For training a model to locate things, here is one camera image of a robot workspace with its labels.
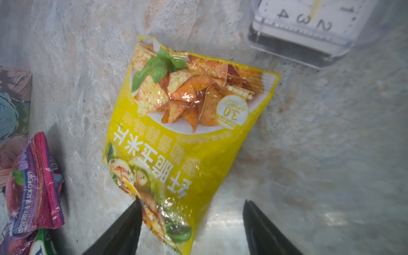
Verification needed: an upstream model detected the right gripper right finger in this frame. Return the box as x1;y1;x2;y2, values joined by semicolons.
243;200;302;255

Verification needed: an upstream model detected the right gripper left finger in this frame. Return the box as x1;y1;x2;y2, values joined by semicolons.
84;199;142;255

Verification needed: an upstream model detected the yellow chips bag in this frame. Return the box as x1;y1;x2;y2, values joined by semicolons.
102;36;280;255

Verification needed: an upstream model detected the floral paper gift bag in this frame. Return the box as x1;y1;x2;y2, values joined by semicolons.
1;66;33;187

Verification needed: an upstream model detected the green Fox's candy bag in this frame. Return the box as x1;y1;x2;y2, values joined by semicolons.
29;228;58;255

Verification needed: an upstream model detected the magenta Fox's candy bag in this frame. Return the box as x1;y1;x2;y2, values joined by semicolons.
6;132;65;235

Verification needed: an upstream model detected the purple snack packet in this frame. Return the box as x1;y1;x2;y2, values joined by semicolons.
1;223;36;255

